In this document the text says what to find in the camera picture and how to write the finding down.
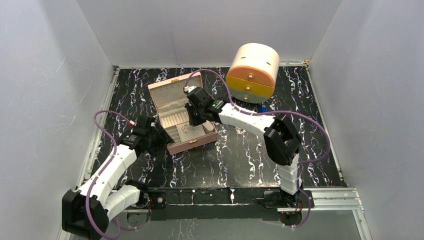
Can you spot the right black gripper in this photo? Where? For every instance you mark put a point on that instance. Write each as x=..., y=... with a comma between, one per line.
x=193, y=122

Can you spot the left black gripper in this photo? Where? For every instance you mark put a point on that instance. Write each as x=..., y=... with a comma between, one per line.
x=164, y=139

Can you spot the pink jewelry box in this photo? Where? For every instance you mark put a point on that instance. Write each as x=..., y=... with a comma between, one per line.
x=169, y=100

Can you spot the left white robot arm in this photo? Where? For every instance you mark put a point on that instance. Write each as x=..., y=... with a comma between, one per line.
x=88, y=210

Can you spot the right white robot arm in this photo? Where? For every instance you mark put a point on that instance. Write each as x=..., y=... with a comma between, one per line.
x=281, y=138

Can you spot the white oval pad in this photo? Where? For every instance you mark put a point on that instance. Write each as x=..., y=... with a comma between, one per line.
x=208, y=127

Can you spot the blue stapler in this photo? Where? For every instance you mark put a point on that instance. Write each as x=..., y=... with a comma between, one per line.
x=263, y=108

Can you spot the round three-drawer organizer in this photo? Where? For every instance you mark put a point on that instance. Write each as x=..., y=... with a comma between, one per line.
x=252, y=75

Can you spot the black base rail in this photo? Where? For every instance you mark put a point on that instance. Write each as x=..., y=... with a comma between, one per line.
x=263, y=203

